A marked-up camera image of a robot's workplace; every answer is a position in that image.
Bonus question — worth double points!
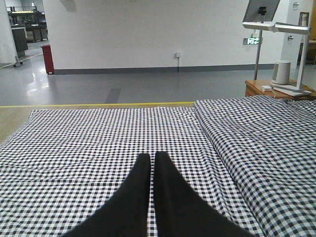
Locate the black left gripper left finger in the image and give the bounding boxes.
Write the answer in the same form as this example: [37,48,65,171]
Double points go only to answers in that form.
[64,154,151,237]

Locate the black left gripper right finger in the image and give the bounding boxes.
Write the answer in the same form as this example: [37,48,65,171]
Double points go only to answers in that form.
[154,152,252,237]

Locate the white desk lamp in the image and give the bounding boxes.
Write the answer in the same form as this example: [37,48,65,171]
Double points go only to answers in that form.
[241,21,313,96]

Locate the black white checkered bedsheet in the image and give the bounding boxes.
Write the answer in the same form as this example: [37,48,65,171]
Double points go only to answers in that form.
[0,107,254,237]

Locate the black white checkered quilt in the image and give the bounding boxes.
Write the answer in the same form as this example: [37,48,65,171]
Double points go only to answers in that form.
[194,96,316,237]

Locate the wooden bedside table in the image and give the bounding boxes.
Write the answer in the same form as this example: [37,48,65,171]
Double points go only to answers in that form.
[245,79,316,100]

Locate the white charger adapter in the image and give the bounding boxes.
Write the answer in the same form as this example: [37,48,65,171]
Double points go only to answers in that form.
[261,85,272,92]

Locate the white cylindrical speaker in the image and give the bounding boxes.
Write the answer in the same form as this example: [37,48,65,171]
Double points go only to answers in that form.
[271,60,291,85]

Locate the red cabinet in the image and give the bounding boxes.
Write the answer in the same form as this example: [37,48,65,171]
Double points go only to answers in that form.
[41,44,55,75]

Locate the green exit sign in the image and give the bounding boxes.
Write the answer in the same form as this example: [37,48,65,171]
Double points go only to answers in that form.
[243,37,261,45]

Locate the tablet on metal stand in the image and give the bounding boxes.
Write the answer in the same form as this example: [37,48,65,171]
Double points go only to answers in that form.
[242,0,280,80]

